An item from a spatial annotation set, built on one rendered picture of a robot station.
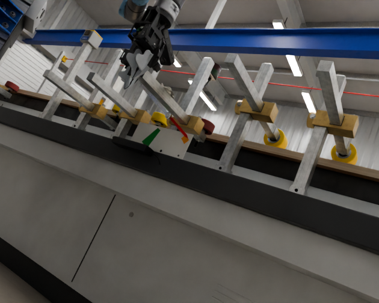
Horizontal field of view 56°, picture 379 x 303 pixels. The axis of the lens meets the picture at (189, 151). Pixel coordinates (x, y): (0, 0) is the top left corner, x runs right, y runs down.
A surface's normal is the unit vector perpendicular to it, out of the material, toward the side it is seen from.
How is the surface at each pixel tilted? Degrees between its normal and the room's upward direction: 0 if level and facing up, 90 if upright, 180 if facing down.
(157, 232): 90
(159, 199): 90
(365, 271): 90
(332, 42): 90
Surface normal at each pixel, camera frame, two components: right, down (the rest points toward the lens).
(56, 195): -0.44, -0.42
